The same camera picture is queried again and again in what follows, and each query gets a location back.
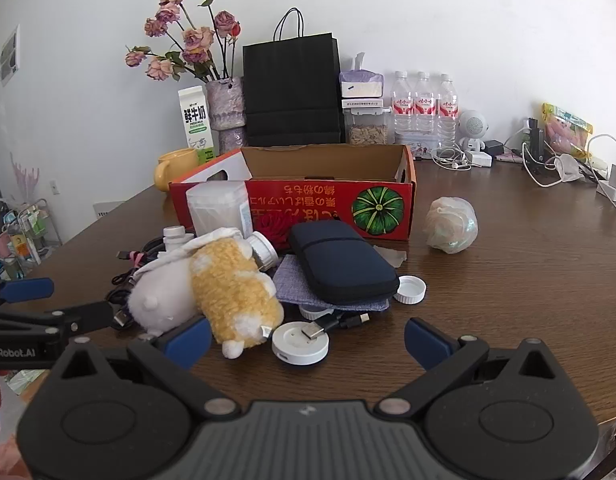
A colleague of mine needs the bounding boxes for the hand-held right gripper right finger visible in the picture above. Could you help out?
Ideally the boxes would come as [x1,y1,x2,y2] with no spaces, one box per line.
[375,317,564,418]

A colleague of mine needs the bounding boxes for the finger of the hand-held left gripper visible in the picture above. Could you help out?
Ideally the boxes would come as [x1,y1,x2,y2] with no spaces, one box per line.
[0,301,115,342]
[0,276,55,307]

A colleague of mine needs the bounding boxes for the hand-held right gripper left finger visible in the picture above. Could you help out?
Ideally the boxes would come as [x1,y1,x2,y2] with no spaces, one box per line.
[50,316,241,420]

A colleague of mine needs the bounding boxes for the braided cable with pink tie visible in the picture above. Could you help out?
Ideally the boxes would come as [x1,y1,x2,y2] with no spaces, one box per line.
[107,237,189,332]

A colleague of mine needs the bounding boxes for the white screw cap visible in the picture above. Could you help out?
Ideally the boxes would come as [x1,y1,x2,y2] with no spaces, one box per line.
[392,275,427,306]

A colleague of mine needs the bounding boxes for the yellow white plush toy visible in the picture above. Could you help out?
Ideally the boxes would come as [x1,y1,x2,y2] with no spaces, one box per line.
[127,227,285,361]

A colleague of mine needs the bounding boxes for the black usb cable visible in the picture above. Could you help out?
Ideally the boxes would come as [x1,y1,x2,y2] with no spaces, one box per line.
[300,310,371,342]

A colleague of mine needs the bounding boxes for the white round puck charger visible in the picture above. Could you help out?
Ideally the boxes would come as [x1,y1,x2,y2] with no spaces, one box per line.
[271,321,330,366]

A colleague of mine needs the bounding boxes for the white plastic cap piece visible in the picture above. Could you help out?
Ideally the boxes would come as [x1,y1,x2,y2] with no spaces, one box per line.
[162,225,195,258]

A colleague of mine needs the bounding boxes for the grey purple woven cloth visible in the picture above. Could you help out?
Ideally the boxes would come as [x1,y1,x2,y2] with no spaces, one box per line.
[273,254,391,310]

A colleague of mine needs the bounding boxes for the clear plastic bag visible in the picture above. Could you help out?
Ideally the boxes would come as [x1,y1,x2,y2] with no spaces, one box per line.
[423,196,479,256]

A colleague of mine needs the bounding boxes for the dark blue zip case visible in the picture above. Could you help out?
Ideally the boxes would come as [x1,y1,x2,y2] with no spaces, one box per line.
[287,221,400,306]

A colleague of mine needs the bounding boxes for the translucent cotton swab box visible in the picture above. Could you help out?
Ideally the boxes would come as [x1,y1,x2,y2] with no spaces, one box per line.
[185,181,254,241]

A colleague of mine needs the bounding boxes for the red cardboard box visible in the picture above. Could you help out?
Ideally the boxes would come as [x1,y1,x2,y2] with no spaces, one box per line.
[168,144,416,243]

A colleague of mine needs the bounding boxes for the clear plastic scrap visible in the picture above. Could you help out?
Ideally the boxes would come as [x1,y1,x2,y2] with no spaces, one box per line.
[375,246,408,271]

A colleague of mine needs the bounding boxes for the pink branch decoration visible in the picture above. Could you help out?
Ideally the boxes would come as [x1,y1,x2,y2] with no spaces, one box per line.
[10,152,41,201]

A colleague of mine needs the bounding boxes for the yellow ceramic mug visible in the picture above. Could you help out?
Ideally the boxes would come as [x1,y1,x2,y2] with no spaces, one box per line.
[154,148,201,193]

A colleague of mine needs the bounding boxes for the printed tin box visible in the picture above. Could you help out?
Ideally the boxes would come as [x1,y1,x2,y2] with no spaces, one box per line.
[394,130,441,158]

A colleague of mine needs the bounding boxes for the white green milk carton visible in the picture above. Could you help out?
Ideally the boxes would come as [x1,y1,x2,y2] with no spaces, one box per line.
[177,85,216,166]

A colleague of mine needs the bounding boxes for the clear seed container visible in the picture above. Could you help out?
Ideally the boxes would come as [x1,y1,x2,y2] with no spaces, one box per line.
[341,98,393,146]

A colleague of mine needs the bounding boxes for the white round robot speaker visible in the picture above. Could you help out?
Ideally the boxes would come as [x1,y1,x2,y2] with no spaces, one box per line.
[455,109,490,156]

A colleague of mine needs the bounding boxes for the white face mask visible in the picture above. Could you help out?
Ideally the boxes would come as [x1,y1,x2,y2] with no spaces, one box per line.
[553,152,584,184]

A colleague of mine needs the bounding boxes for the black upright device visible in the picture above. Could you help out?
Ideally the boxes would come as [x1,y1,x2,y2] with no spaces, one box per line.
[525,117,546,166]

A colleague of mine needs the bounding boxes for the purple speckled vase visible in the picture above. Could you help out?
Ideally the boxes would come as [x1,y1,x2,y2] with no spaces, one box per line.
[204,76,248,156]

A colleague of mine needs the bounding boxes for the white power strip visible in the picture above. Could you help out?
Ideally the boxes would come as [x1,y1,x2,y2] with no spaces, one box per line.
[595,180,616,221]

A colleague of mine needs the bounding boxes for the clear water bottle red label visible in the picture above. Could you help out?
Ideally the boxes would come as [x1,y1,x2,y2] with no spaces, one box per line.
[392,71,416,136]
[412,71,439,136]
[435,74,461,148]

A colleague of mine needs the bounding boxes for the yellow snack bag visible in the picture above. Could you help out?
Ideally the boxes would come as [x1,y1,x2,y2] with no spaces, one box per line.
[540,101,595,158]

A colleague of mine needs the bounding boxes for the black paper bag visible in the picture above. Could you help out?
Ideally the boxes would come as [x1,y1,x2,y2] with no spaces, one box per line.
[242,7,346,148]

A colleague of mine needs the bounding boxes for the purple tissue pack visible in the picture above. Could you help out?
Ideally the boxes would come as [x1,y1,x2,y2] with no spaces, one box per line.
[338,51,385,101]

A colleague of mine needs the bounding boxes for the dried pink roses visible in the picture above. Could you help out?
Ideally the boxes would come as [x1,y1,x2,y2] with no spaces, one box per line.
[124,0,243,83]

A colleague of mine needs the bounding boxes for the wire storage rack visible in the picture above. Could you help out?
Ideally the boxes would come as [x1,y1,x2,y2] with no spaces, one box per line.
[0,197,64,281]

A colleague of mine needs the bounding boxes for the white wired earphones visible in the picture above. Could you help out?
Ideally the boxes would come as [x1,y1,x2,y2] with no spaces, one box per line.
[430,145,474,170]

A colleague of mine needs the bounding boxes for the wall vent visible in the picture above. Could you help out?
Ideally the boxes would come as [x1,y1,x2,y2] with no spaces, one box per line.
[0,24,21,86]

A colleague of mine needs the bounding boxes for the white charging cable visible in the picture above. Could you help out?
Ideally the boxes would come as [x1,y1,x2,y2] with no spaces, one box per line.
[520,132,616,191]

